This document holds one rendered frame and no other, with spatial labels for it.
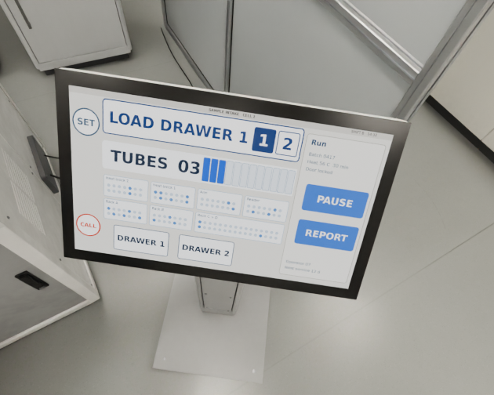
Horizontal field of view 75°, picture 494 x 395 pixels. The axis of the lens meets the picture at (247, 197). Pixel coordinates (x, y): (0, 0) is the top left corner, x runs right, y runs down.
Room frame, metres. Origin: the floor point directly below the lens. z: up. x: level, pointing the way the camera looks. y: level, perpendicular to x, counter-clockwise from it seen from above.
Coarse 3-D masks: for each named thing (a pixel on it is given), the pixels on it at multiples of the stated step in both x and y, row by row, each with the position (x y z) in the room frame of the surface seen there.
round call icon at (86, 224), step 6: (78, 216) 0.20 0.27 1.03; (84, 216) 0.20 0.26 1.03; (90, 216) 0.20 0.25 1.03; (96, 216) 0.21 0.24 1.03; (78, 222) 0.20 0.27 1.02; (84, 222) 0.20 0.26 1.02; (90, 222) 0.20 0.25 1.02; (96, 222) 0.20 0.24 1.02; (78, 228) 0.19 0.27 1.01; (84, 228) 0.19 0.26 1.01; (90, 228) 0.19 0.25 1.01; (96, 228) 0.19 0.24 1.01; (78, 234) 0.18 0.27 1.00; (84, 234) 0.18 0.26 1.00; (90, 234) 0.18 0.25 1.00; (96, 234) 0.18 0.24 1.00
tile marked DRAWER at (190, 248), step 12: (180, 240) 0.20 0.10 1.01; (192, 240) 0.20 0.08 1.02; (204, 240) 0.20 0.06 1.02; (216, 240) 0.20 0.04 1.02; (180, 252) 0.18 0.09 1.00; (192, 252) 0.18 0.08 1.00; (204, 252) 0.19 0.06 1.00; (216, 252) 0.19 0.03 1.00; (228, 252) 0.19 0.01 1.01; (216, 264) 0.17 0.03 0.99; (228, 264) 0.18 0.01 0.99
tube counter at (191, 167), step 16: (176, 160) 0.28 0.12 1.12; (192, 160) 0.29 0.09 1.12; (208, 160) 0.29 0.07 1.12; (224, 160) 0.29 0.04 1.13; (176, 176) 0.27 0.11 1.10; (192, 176) 0.27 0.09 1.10; (208, 176) 0.27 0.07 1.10; (224, 176) 0.28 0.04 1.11; (240, 176) 0.28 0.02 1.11; (256, 176) 0.28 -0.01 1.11; (272, 176) 0.28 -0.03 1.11; (288, 176) 0.29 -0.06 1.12; (272, 192) 0.27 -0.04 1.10; (288, 192) 0.27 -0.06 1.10
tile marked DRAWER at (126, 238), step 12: (120, 228) 0.20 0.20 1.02; (132, 228) 0.20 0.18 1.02; (120, 240) 0.18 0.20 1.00; (132, 240) 0.19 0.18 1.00; (144, 240) 0.19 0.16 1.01; (156, 240) 0.19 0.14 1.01; (168, 240) 0.19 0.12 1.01; (144, 252) 0.17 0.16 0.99; (156, 252) 0.18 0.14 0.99; (168, 252) 0.18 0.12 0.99
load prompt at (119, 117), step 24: (120, 120) 0.31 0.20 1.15; (144, 120) 0.32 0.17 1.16; (168, 120) 0.32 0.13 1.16; (192, 120) 0.32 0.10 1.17; (216, 120) 0.33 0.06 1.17; (240, 120) 0.33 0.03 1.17; (192, 144) 0.30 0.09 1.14; (216, 144) 0.31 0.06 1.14; (240, 144) 0.31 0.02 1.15; (264, 144) 0.31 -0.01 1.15; (288, 144) 0.32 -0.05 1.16
